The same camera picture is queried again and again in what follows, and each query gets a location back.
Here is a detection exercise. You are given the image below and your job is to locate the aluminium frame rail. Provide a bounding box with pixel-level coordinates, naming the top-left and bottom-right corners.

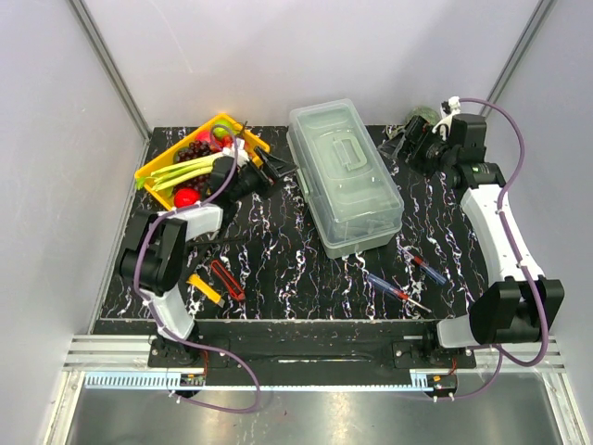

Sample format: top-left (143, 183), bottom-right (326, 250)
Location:
top-left (62, 336), bottom-right (569, 390)

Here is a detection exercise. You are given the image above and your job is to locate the red apple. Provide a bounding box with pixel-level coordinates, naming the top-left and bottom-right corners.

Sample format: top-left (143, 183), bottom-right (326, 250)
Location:
top-left (196, 131), bottom-right (216, 145)

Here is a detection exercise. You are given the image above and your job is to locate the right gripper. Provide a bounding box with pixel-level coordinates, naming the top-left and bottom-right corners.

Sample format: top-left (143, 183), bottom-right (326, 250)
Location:
top-left (376, 115), bottom-right (456, 181)

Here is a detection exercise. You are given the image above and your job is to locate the celery stalk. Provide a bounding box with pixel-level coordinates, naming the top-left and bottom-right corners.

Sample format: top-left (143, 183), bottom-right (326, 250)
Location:
top-left (135, 150), bottom-right (231, 191)

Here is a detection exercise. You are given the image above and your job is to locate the dark grape bunch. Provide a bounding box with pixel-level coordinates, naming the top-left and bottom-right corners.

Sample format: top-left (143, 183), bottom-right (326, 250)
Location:
top-left (183, 173), bottom-right (210, 192)

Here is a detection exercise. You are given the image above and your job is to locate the clear green tool box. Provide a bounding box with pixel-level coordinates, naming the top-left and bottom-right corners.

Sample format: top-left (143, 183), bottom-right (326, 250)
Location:
top-left (286, 99), bottom-right (404, 259)

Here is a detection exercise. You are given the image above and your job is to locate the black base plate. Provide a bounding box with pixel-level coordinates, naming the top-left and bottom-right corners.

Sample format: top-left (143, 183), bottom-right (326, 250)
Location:
top-left (148, 336), bottom-right (476, 370)

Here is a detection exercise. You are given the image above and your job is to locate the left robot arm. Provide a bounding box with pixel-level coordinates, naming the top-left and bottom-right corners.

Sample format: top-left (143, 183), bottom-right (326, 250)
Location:
top-left (115, 147), bottom-right (297, 366)

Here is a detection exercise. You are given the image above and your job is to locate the green apple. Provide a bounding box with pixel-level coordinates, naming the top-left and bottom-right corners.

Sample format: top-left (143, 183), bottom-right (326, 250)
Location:
top-left (212, 119), bottom-right (234, 140)

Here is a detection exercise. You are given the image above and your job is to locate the blue red screwdriver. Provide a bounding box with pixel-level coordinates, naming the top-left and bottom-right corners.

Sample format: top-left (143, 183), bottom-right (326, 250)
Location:
top-left (400, 248), bottom-right (448, 286)
top-left (368, 273), bottom-right (431, 312)

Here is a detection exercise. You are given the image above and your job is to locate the blue red screwdriver upper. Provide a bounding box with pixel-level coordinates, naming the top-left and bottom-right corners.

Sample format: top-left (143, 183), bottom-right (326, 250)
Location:
top-left (400, 248), bottom-right (448, 286)

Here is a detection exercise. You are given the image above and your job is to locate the purple grape bunch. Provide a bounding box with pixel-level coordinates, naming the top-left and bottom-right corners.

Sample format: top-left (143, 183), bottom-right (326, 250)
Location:
top-left (174, 141), bottom-right (213, 163)

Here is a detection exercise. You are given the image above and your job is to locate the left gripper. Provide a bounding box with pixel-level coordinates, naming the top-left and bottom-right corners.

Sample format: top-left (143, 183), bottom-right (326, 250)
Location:
top-left (231, 146), bottom-right (298, 202)

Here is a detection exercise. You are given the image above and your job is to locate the yellow plastic bin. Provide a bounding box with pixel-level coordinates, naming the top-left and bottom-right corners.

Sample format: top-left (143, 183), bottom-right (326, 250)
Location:
top-left (134, 113), bottom-right (271, 210)

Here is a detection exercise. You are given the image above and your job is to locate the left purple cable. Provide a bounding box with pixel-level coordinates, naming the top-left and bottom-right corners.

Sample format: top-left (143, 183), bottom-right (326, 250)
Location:
top-left (132, 123), bottom-right (263, 413)

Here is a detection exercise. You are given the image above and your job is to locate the yellow utility knife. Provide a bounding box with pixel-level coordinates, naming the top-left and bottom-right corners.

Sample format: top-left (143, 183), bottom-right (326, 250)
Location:
top-left (186, 273), bottom-right (224, 308)

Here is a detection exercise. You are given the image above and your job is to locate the red tomato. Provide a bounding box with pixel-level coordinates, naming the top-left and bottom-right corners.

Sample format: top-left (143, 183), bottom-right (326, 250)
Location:
top-left (173, 187), bottom-right (200, 209)

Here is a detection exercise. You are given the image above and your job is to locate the blue red screwdriver lower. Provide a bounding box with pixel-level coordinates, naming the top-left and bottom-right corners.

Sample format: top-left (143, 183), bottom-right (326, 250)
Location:
top-left (368, 273), bottom-right (431, 312)

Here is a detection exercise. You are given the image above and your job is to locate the red utility knife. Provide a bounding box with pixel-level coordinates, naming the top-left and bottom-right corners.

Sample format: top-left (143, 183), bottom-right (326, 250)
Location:
top-left (210, 260), bottom-right (246, 301)

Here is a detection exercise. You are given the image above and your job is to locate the green melon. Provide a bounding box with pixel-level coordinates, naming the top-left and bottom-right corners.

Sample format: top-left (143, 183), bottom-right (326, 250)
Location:
top-left (406, 106), bottom-right (441, 125)

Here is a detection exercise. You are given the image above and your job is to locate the steel claw hammer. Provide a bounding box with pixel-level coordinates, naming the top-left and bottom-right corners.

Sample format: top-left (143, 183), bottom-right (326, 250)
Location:
top-left (185, 222), bottom-right (230, 270)

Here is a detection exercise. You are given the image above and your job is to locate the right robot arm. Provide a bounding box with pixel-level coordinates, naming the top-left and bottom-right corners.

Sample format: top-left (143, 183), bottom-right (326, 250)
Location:
top-left (258, 109), bottom-right (564, 367)

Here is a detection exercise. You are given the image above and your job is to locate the black handled tool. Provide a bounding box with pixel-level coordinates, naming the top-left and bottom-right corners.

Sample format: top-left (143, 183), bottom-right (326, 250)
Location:
top-left (186, 235), bottom-right (247, 247)

